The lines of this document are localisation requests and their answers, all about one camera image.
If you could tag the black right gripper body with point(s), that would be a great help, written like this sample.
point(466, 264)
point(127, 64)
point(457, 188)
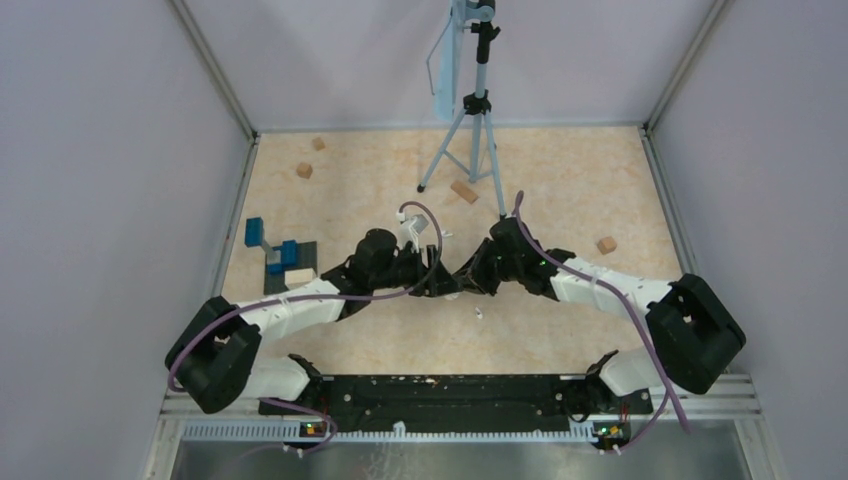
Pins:
point(504, 268)

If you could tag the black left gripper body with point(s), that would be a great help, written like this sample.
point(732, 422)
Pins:
point(406, 271)

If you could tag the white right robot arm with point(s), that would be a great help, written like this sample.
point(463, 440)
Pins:
point(690, 336)

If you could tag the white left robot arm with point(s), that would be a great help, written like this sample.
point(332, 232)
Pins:
point(213, 359)

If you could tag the flat wooden block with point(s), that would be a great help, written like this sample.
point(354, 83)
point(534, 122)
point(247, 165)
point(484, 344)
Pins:
point(464, 191)

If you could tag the wooden cube block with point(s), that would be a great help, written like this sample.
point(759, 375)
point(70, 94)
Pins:
point(607, 245)

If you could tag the light blue tripod stand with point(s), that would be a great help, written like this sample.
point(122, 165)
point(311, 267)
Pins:
point(473, 18)

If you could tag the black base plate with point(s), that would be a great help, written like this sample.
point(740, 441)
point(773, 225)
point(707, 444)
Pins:
point(496, 404)

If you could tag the aluminium frame rail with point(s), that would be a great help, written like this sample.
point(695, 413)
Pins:
point(249, 419)

